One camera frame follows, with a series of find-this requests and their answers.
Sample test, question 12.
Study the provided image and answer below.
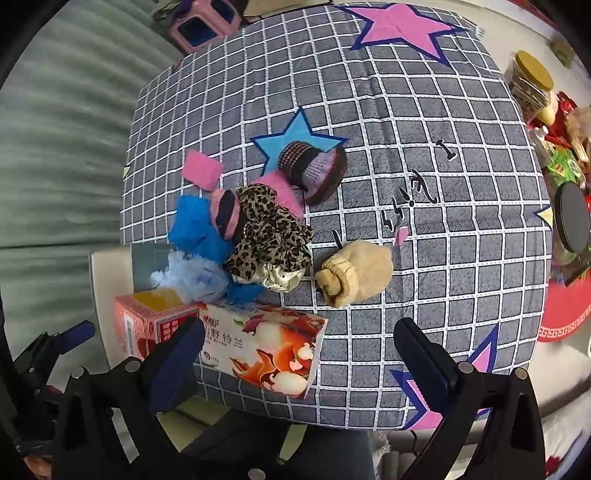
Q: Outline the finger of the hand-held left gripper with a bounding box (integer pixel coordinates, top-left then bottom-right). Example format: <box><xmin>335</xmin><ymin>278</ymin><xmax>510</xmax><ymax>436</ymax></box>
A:
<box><xmin>13</xmin><ymin>320</ymin><xmax>96</xmax><ymax>374</ymax></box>

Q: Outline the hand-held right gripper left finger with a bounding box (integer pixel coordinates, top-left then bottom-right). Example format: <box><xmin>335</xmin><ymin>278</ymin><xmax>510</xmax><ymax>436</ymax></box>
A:
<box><xmin>53</xmin><ymin>316</ymin><xmax>206</xmax><ymax>480</ymax></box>

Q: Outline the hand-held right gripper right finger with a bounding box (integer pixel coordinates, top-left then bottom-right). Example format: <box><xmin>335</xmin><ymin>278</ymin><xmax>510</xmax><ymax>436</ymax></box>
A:
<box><xmin>392</xmin><ymin>318</ymin><xmax>548</xmax><ymax>480</ymax></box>

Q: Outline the white storage box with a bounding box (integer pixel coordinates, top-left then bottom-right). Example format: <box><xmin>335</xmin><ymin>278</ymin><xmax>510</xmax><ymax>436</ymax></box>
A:
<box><xmin>89</xmin><ymin>244</ymin><xmax>305</xmax><ymax>455</ymax></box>

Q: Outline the light blue fluffy cloth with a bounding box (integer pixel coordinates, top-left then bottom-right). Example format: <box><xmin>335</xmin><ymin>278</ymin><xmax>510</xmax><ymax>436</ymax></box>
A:
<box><xmin>150</xmin><ymin>251</ymin><xmax>232</xmax><ymax>303</ymax></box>

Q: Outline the beige sock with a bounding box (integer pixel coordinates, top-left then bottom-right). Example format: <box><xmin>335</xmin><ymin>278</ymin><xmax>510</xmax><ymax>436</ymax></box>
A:
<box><xmin>315</xmin><ymin>240</ymin><xmax>394</xmax><ymax>306</ymax></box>

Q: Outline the cream polka dot scrunchie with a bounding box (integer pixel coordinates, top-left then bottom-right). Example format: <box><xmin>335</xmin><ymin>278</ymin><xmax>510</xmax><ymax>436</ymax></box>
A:
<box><xmin>232</xmin><ymin>265</ymin><xmax>305</xmax><ymax>294</ymax></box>

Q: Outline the leopard print scrunchie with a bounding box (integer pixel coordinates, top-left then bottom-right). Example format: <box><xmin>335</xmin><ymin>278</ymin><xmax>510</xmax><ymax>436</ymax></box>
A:
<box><xmin>225</xmin><ymin>184</ymin><xmax>314</xmax><ymax>282</ymax></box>

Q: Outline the pink and navy sock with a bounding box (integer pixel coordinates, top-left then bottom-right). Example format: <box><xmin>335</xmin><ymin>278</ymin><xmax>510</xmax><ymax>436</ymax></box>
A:
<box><xmin>210</xmin><ymin>188</ymin><xmax>252</xmax><ymax>241</ymax></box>

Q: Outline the pink sponge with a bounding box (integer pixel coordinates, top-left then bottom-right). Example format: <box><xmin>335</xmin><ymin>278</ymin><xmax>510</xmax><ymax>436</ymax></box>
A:
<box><xmin>181</xmin><ymin>150</ymin><xmax>223</xmax><ymax>192</ymax></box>

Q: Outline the pink fluffy cloth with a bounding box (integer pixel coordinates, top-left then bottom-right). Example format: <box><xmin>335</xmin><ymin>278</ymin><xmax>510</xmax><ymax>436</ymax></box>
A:
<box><xmin>255</xmin><ymin>171</ymin><xmax>308</xmax><ymax>220</ymax></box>

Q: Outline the purple brown striped knit sock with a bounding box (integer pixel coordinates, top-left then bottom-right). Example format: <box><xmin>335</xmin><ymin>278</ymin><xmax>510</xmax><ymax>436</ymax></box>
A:
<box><xmin>278</xmin><ymin>141</ymin><xmax>348</xmax><ymax>206</ymax></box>

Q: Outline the red cardboard box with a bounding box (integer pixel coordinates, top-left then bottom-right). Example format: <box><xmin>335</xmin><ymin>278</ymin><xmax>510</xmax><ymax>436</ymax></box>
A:
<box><xmin>115</xmin><ymin>290</ymin><xmax>204</xmax><ymax>361</ymax></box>

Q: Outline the floral print tissue pack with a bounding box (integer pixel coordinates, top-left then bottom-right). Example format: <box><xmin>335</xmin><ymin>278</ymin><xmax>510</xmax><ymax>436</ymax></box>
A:
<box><xmin>194</xmin><ymin>302</ymin><xmax>328</xmax><ymax>400</ymax></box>

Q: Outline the red round mat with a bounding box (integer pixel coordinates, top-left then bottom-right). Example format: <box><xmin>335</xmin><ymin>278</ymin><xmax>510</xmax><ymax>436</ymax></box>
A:
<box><xmin>538</xmin><ymin>272</ymin><xmax>591</xmax><ymax>344</ymax></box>

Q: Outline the green pleated curtain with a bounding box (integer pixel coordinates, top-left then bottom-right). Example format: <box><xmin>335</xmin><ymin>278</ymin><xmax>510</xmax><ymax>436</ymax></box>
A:
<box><xmin>0</xmin><ymin>9</ymin><xmax>185</xmax><ymax>370</ymax></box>

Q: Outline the black round disc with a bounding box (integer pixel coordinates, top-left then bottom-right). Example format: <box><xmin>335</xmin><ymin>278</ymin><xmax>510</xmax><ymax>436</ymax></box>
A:
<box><xmin>554</xmin><ymin>182</ymin><xmax>591</xmax><ymax>254</ymax></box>

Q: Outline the checkered star print tablecloth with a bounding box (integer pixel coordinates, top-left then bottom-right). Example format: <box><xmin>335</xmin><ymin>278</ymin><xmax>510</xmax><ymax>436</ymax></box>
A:
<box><xmin>119</xmin><ymin>2</ymin><xmax>555</xmax><ymax>432</ymax></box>

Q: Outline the jar with gold lid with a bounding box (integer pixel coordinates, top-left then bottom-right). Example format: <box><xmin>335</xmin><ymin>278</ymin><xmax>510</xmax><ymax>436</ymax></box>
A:
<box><xmin>505</xmin><ymin>50</ymin><xmax>555</xmax><ymax>118</ymax></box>

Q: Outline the pink plastic stool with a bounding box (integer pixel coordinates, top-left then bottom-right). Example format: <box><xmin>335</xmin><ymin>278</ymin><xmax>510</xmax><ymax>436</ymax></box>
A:
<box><xmin>167</xmin><ymin>0</ymin><xmax>243</xmax><ymax>52</ymax></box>

